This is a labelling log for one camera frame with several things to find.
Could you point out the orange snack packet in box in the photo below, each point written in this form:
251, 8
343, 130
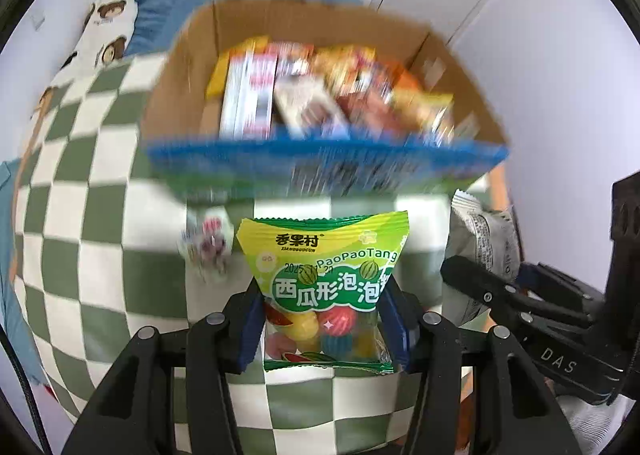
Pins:
398, 77

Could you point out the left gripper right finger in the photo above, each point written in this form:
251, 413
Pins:
424, 343

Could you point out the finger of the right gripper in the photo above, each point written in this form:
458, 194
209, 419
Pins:
500, 292
557, 287

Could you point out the green white checkered tablecloth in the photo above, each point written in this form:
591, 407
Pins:
96, 243

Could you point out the green blue milk carton box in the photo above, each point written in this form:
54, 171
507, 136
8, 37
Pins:
339, 43

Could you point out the brown pastry snack packet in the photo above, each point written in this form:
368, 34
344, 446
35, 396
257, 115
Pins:
370, 116

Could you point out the bear print white cloth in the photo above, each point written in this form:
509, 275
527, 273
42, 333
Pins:
107, 30

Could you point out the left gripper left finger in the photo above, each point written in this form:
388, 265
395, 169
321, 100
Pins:
222, 343

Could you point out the watermelon bubble gum bag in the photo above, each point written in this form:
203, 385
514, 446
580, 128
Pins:
322, 281

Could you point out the pale green egg snack packet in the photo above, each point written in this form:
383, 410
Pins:
206, 242

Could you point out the white Franzzi cookie packet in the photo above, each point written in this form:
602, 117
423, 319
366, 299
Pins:
308, 110

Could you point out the grey white snack packet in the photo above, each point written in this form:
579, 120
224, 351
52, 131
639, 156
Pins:
486, 236

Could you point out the red white stick packet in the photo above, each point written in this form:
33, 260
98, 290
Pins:
248, 95

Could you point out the yellow cracker snack bag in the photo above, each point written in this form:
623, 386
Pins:
425, 114

